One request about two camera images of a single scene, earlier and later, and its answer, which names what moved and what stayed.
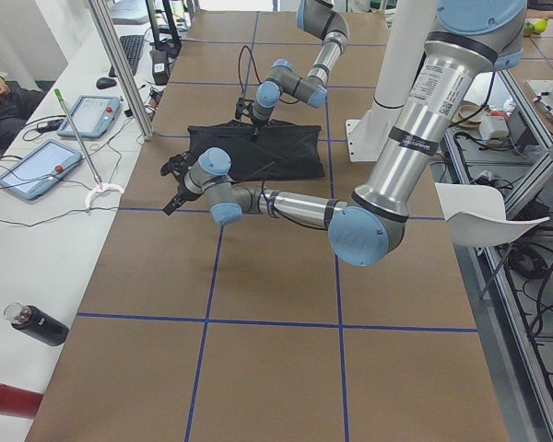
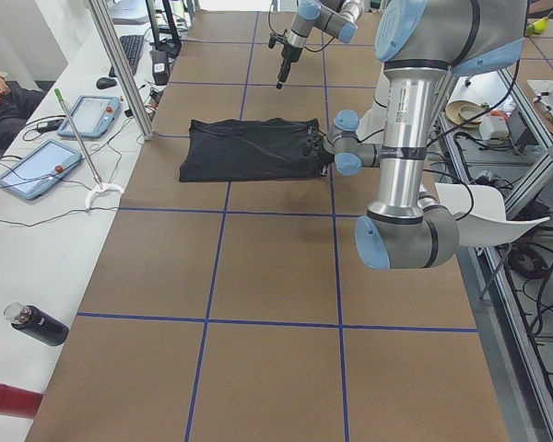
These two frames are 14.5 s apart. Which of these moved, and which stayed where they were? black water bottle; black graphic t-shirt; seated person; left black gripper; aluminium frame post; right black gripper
Moved: right black gripper; left black gripper
Stayed: seated person; black graphic t-shirt; aluminium frame post; black water bottle
